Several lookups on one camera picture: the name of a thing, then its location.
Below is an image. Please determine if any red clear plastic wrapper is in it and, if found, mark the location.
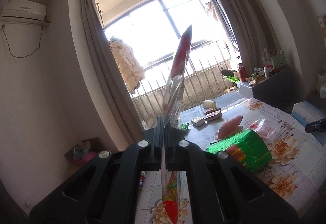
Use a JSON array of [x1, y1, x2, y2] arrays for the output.
[[249, 119, 281, 142]]

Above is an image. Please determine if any red thermos bottle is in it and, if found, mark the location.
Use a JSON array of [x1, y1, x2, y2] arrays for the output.
[[237, 63, 248, 82]]

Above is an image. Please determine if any blue tissue box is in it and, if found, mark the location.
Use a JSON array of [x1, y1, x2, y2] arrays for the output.
[[291, 101, 325, 126]]

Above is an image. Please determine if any grey curtain right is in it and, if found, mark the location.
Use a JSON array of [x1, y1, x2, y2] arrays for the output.
[[191, 0, 258, 82]]

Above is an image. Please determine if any floral tablecloth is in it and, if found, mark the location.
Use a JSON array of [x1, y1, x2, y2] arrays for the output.
[[135, 98, 325, 223]]

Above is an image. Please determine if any white plastic bag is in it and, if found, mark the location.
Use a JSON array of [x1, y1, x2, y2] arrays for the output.
[[262, 48, 273, 68]]

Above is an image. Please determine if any small white carton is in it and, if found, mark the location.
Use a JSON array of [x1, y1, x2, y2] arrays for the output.
[[191, 116, 206, 127]]

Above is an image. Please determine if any small green packet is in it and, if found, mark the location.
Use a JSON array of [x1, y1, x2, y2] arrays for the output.
[[179, 123, 189, 131]]

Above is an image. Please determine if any green plastic basket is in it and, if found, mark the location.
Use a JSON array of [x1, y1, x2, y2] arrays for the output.
[[271, 53, 287, 68]]

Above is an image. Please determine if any white bottle on cabinet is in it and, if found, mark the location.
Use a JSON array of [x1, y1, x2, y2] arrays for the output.
[[264, 66, 270, 79]]

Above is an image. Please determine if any clear red snack wrapper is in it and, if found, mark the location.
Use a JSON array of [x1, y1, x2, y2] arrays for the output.
[[161, 26, 192, 223]]

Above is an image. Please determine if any dark grey cabinet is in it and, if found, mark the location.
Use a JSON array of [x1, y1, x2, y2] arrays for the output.
[[237, 67, 296, 113]]

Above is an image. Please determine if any white air conditioner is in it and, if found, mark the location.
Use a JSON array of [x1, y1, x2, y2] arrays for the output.
[[1, 0, 46, 25]]

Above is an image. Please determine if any grey curtain left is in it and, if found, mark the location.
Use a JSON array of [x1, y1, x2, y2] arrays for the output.
[[81, 0, 144, 145]]

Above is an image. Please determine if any white paper cup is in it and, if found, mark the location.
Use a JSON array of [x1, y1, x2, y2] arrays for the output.
[[202, 100, 217, 109]]

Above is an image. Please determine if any beige quilted jacket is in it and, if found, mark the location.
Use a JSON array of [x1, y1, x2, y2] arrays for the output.
[[109, 37, 145, 94]]

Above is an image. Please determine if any pink knitted sponge cloth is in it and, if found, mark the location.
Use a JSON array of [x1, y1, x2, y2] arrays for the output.
[[217, 115, 243, 140]]

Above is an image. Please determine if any green snack bag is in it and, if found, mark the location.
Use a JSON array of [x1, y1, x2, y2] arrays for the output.
[[206, 130, 272, 172]]

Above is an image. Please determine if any grey curtain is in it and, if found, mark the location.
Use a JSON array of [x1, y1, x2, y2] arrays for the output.
[[81, 0, 144, 145], [191, 0, 258, 82]]

